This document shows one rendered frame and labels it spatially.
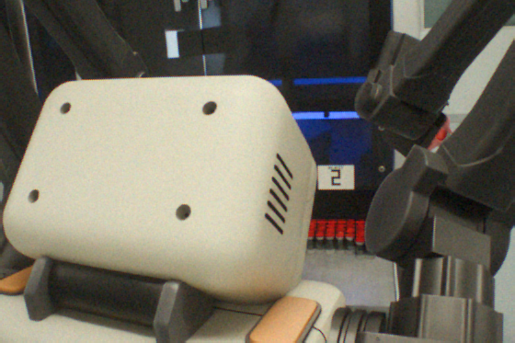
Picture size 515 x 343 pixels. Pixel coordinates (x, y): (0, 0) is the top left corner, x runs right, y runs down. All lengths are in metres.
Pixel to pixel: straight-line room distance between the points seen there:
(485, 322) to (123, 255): 0.25
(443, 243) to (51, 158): 0.30
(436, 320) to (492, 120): 0.15
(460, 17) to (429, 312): 0.30
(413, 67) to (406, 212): 0.22
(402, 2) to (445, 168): 0.77
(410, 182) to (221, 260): 0.18
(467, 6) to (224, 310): 0.37
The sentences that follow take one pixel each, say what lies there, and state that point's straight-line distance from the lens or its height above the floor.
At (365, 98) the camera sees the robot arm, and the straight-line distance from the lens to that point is 0.63.
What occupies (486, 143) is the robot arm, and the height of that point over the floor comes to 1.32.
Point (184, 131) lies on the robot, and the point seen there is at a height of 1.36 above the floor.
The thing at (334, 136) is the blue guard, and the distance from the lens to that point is 1.19.
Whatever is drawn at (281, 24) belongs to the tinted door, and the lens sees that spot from 1.17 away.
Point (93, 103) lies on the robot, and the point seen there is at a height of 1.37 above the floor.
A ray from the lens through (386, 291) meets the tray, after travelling 1.04.
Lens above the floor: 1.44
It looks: 17 degrees down
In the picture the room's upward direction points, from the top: 4 degrees counter-clockwise
